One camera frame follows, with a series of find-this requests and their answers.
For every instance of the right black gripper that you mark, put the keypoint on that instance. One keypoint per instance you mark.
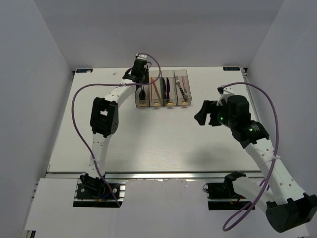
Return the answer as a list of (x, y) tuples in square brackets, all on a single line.
[(209, 107)]

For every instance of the pink handled fork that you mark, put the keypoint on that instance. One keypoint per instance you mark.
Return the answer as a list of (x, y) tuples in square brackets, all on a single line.
[(186, 87)]

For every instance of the orange chopstick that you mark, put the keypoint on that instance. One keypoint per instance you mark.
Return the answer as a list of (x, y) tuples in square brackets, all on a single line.
[(155, 85), (151, 89)]

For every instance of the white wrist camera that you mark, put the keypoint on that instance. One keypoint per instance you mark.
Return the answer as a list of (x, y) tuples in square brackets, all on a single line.
[(225, 92), (141, 57)]

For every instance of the black spoon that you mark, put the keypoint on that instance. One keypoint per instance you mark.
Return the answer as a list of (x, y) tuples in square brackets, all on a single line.
[(142, 94)]

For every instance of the lone teal chopstick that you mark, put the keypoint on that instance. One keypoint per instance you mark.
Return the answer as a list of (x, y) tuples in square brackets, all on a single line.
[(158, 95)]

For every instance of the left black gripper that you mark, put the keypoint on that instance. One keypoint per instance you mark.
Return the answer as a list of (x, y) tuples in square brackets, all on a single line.
[(145, 80)]

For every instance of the aluminium table front rail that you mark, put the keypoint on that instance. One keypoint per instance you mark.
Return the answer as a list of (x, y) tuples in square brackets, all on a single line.
[(157, 175)]

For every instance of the right xdof label sticker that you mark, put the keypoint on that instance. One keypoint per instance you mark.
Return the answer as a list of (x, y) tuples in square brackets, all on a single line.
[(231, 68)]

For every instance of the left xdof label sticker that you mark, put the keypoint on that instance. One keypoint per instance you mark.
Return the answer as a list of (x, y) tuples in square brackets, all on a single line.
[(84, 70)]

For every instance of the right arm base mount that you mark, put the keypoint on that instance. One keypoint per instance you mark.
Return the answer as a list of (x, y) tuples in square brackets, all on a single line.
[(221, 195)]

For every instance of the black handled fork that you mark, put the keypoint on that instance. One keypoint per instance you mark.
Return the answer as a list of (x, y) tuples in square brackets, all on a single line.
[(180, 88)]

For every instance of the clear container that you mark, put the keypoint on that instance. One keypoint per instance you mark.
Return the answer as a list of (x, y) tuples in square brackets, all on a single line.
[(180, 100), (154, 102), (146, 102), (173, 94)]

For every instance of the xdof label sticker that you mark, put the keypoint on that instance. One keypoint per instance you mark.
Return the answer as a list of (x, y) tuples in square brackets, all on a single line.
[(231, 68), (84, 70)]

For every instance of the blue knife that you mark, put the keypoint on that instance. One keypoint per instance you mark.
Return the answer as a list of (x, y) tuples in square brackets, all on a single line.
[(167, 88)]

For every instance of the black knife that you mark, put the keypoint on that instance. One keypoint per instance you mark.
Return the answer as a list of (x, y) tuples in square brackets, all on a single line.
[(164, 89)]

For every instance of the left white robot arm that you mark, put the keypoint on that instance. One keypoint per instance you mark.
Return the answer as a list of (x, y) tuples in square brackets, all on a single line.
[(104, 122)]

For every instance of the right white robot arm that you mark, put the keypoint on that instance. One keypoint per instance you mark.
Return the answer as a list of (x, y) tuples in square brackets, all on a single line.
[(285, 204)]

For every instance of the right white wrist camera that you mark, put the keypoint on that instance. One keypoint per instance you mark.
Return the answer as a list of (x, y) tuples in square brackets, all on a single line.
[(225, 92)]

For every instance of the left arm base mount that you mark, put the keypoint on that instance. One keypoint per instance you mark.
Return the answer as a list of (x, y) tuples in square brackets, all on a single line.
[(94, 193)]

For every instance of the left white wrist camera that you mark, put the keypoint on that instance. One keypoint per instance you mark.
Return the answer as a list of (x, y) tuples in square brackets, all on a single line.
[(141, 57)]

